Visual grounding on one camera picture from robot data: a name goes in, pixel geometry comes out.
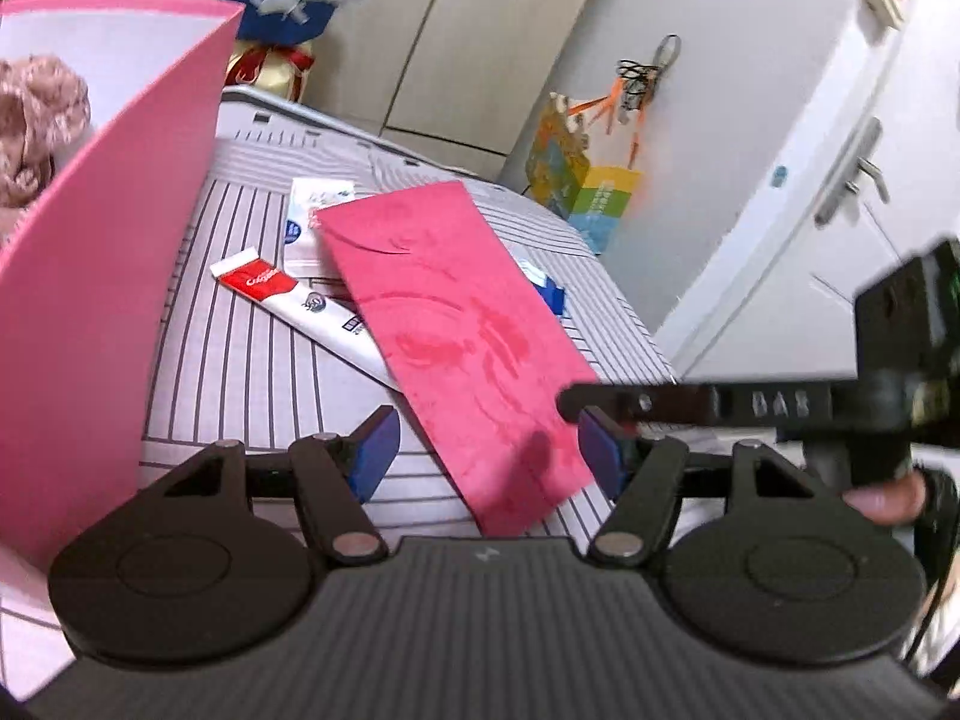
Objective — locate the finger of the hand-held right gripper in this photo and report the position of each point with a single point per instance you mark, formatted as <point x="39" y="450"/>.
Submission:
<point x="600" y="396"/>

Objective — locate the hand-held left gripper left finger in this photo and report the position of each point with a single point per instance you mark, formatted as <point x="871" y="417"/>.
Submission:
<point x="375" y="454"/>

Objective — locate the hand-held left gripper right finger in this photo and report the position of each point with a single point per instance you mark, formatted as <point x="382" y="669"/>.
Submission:
<point x="600" y="450"/>

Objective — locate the red envelope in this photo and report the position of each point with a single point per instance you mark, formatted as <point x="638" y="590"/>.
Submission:
<point x="450" y="330"/>

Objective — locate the toothpaste tube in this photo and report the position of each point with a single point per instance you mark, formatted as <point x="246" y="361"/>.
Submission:
<point x="300" y="307"/>

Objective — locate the white wet wipes pack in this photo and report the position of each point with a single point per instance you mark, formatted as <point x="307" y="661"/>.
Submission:
<point x="307" y="202"/>

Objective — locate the pink storage box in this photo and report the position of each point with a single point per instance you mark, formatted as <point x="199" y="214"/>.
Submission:
<point x="97" y="315"/>

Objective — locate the pink fluffy soft toy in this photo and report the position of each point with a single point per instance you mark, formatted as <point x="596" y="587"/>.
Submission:
<point x="37" y="120"/>

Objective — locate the person's right hand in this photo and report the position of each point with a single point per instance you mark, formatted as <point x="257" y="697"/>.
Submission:
<point x="885" y="502"/>

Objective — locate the small blue white packet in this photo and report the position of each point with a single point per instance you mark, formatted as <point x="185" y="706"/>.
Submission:
<point x="551" y="296"/>

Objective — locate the white door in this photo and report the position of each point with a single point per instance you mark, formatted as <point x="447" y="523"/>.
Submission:
<point x="825" y="165"/>

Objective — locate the colourful striped gift bag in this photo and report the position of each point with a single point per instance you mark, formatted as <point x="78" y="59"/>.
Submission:
<point x="600" y="202"/>

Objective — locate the grey wardrobe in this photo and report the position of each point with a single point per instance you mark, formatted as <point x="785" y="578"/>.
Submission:
<point x="465" y="37"/>

